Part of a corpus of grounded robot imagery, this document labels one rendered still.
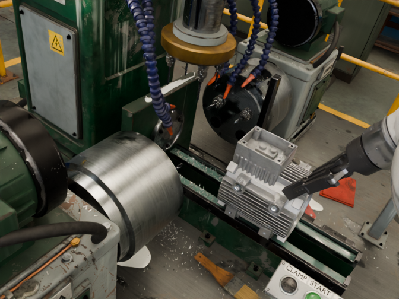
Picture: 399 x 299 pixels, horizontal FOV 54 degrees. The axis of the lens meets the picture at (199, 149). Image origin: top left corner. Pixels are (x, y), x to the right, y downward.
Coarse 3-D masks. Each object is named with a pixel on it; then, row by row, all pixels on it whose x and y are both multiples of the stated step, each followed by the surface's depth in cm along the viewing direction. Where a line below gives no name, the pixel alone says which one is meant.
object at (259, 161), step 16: (256, 128) 99; (240, 144) 93; (256, 144) 99; (272, 144) 100; (288, 144) 97; (240, 160) 95; (256, 160) 93; (272, 160) 90; (288, 160) 94; (256, 176) 94; (272, 176) 92
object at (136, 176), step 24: (96, 144) 86; (120, 144) 83; (144, 144) 84; (72, 168) 78; (96, 168) 76; (120, 168) 78; (144, 168) 80; (168, 168) 84; (96, 192) 74; (120, 192) 75; (144, 192) 78; (168, 192) 83; (120, 216) 75; (144, 216) 78; (168, 216) 85; (120, 240) 75; (144, 240) 81
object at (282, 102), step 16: (256, 64) 124; (272, 64) 126; (224, 80) 120; (240, 80) 117; (256, 80) 117; (288, 80) 129; (208, 96) 127; (240, 96) 119; (256, 96) 116; (288, 96) 125; (208, 112) 130; (224, 112) 125; (240, 112) 118; (256, 112) 118; (272, 112) 118; (288, 112) 131; (224, 128) 128; (240, 128) 124; (272, 128) 124
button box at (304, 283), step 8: (280, 264) 76; (288, 264) 76; (280, 272) 75; (288, 272) 75; (296, 272) 75; (272, 280) 75; (280, 280) 74; (296, 280) 74; (304, 280) 74; (312, 280) 74; (272, 288) 74; (280, 288) 74; (304, 288) 73; (312, 288) 73; (320, 288) 73; (272, 296) 74; (280, 296) 74; (288, 296) 73; (296, 296) 73; (304, 296) 73; (320, 296) 72; (328, 296) 72; (336, 296) 72
